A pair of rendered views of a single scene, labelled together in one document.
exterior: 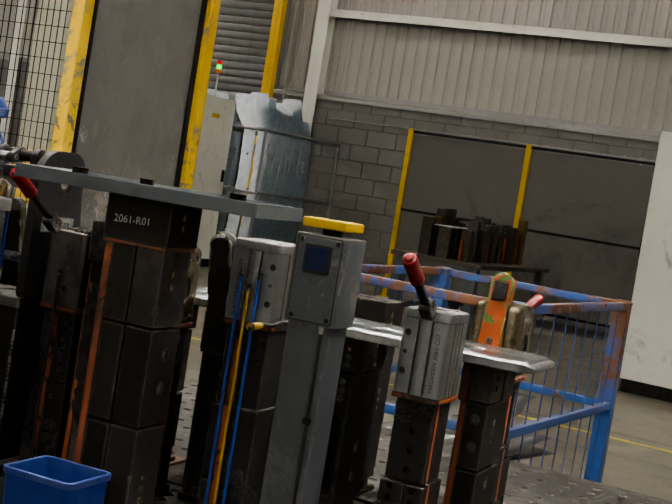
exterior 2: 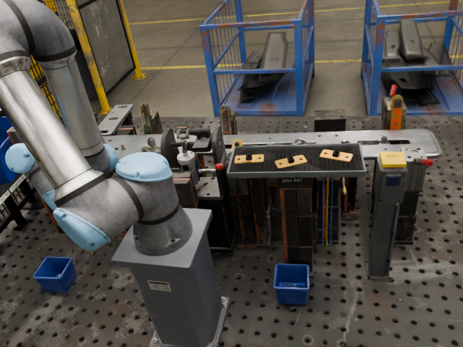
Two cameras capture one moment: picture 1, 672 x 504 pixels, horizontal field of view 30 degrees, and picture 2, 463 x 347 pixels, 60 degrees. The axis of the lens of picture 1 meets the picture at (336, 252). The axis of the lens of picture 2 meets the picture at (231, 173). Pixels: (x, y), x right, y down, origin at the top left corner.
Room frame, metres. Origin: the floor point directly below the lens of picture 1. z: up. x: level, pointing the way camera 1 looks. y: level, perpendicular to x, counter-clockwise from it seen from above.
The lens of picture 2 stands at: (0.79, 0.57, 1.80)
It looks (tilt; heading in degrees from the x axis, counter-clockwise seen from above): 35 degrees down; 351
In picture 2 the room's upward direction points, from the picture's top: 9 degrees counter-clockwise
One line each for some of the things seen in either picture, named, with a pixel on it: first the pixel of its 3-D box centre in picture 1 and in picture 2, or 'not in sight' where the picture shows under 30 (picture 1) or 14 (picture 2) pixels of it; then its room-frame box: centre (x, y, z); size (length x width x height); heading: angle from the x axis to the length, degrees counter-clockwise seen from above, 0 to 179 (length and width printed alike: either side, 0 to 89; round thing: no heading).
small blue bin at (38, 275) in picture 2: not in sight; (57, 275); (1.91, 1.08, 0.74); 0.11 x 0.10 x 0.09; 67
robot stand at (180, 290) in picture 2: not in sight; (179, 284); (1.58, 0.65, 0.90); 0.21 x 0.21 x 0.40; 63
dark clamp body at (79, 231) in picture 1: (66, 353); (242, 202); (1.88, 0.38, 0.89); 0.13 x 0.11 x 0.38; 157
